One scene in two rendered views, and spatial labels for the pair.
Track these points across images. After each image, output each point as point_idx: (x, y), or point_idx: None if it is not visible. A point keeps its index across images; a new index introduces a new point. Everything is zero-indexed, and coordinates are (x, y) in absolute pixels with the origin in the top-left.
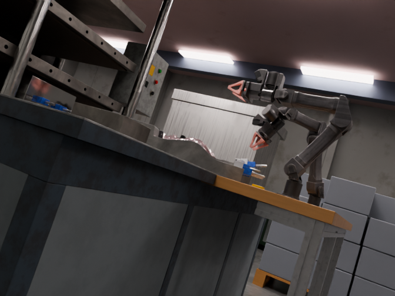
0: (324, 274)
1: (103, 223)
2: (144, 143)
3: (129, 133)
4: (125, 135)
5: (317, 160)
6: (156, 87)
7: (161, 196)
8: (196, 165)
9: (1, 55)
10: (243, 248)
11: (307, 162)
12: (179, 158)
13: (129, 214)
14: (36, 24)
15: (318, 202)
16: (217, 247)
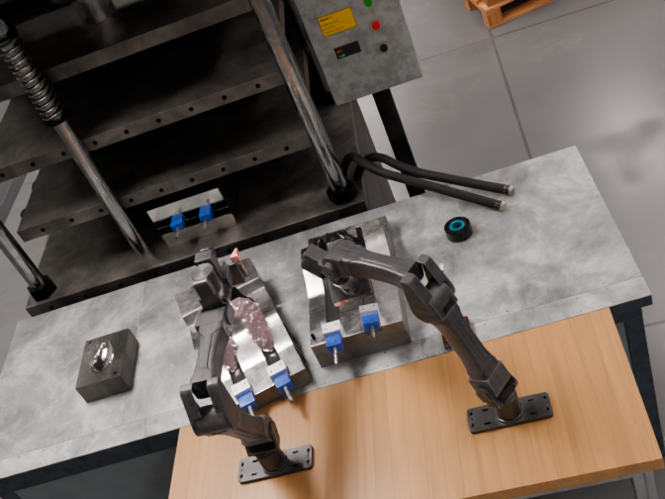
0: None
1: (71, 492)
2: (24, 471)
3: (95, 393)
4: (1, 478)
5: (448, 340)
6: (388, 29)
7: (124, 458)
8: (117, 445)
9: None
10: None
11: (242, 441)
12: (81, 455)
13: (93, 480)
14: (94, 185)
15: (499, 411)
16: None
